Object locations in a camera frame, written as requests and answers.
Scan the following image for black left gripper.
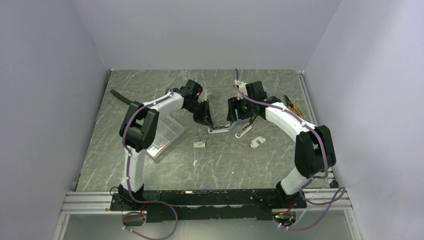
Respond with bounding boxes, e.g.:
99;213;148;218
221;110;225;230
185;100;215;129

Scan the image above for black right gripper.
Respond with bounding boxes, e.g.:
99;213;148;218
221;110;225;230
226;94;255;122

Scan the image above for white staple box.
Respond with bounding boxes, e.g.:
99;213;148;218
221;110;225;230
193;141;206;149

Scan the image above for white staple box tray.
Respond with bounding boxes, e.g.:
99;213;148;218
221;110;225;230
250;136;266;149

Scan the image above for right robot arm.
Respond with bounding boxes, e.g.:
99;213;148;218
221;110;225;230
227;80;336;208

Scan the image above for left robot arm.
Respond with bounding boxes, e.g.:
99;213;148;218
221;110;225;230
118;79;214;210

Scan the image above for clear plastic screw organizer box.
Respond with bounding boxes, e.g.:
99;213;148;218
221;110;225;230
146;115;185;159

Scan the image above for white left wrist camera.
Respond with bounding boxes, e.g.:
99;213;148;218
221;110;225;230
198;89;212;103

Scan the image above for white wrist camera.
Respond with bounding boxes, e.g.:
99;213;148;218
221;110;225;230
235;80;248;99
198;89;212;103

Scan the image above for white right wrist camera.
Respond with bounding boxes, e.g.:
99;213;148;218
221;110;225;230
235;80;248;99

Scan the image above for yellow handled pliers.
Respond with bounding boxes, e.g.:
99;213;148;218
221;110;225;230
284;94;303;118

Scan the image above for black corrugated hose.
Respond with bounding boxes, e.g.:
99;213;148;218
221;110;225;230
109;89;133;106

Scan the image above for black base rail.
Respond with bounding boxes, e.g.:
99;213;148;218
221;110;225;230
111;188;307;223

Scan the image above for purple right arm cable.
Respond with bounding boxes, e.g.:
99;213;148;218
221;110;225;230
232;68;347;232

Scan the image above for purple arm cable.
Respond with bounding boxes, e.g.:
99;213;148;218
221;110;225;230
232;68;347;232
120;87;180;240

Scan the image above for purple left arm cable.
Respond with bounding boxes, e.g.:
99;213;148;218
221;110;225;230
120;87;180;240

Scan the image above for aluminium frame profile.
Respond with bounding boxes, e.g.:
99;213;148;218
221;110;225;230
60;191;353;215

